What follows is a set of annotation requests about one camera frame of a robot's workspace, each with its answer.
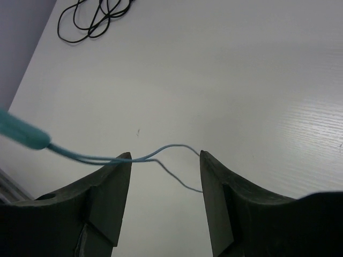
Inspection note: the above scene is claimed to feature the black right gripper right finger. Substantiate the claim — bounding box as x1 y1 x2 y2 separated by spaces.
200 151 342 256

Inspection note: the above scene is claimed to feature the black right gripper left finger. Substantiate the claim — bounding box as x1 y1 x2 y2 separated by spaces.
1 163 131 256

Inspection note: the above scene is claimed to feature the light blue headphone cable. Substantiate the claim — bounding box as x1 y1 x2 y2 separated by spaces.
0 108 204 193

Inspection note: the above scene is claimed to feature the aluminium frame rail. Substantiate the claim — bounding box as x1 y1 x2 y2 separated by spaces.
0 170 34 203

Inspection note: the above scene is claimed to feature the black headphone cable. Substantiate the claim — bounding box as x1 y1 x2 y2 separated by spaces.
57 0 137 43

